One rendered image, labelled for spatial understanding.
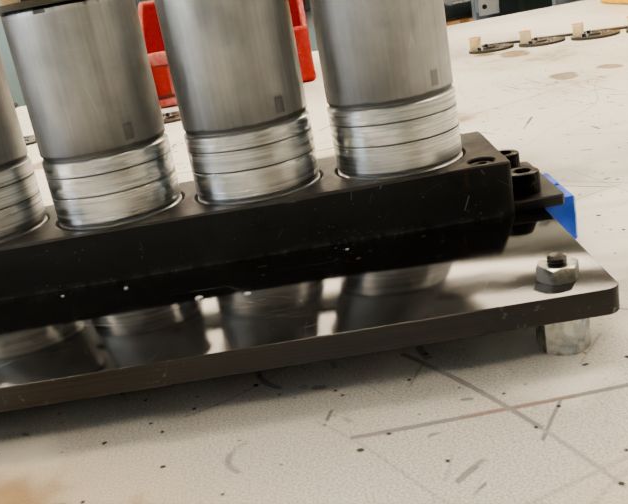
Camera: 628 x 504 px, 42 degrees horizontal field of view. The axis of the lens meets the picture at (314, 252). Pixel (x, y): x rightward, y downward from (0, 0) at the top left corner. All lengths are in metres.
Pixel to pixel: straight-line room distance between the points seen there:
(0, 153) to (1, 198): 0.01
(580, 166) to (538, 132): 0.05
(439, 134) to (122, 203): 0.06
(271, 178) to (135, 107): 0.03
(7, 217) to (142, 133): 0.03
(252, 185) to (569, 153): 0.11
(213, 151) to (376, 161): 0.03
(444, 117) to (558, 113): 0.14
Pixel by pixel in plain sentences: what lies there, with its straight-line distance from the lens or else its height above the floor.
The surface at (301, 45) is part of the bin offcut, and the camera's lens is 0.48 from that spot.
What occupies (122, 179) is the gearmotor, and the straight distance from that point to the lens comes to 0.16.
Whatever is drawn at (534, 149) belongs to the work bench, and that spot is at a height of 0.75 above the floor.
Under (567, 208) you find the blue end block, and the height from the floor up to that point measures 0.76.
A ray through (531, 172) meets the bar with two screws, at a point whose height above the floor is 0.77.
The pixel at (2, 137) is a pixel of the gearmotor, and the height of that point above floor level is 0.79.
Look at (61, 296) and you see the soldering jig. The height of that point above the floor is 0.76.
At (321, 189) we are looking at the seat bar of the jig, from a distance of 0.15.
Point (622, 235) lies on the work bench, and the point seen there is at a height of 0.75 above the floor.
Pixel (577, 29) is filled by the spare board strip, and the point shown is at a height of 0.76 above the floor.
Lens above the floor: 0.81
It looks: 18 degrees down
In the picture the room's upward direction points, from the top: 11 degrees counter-clockwise
